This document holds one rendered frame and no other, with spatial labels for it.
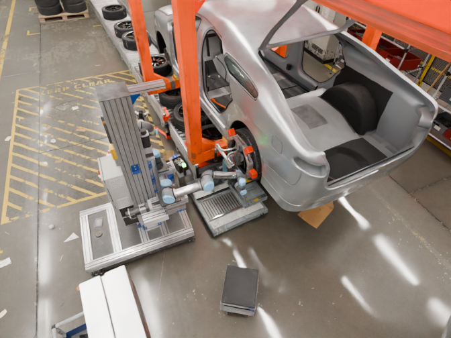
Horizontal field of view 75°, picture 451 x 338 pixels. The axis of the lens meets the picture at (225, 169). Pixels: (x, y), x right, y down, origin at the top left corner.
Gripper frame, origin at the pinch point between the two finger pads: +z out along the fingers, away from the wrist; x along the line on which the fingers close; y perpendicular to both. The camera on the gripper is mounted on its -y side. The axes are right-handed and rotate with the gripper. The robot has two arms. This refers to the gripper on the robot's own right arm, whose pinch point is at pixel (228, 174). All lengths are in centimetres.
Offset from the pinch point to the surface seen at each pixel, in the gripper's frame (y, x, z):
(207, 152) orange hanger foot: -16, -1, 60
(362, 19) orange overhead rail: 216, 29, -133
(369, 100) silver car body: 47, -198, -8
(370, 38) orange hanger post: 90, -252, 61
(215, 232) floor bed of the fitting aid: -75, 28, -22
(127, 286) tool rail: 199, 124, -176
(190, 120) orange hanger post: 43, 19, 60
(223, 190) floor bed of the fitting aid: -75, -13, 34
